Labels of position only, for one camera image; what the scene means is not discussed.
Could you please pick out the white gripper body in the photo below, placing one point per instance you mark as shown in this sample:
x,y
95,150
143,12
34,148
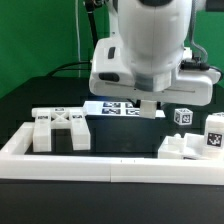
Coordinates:
x,y
149,72

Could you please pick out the white chair seat part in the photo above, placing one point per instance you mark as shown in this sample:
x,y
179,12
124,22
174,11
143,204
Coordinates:
x,y
188,147

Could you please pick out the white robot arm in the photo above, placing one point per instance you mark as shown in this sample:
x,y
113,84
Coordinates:
x,y
139,22

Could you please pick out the white sheet with tags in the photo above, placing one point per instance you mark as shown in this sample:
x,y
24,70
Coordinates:
x,y
122,109

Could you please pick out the white tagged cube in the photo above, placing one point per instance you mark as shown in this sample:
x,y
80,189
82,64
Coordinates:
x,y
219,114
183,116

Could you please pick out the white tagged cube right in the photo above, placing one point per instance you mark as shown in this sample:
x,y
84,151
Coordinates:
x,y
219,114

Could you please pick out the white U-shaped fence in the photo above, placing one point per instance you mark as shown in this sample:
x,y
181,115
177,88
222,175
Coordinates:
x,y
15,163

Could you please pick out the white chair back frame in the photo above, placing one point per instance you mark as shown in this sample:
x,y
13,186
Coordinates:
x,y
70,118

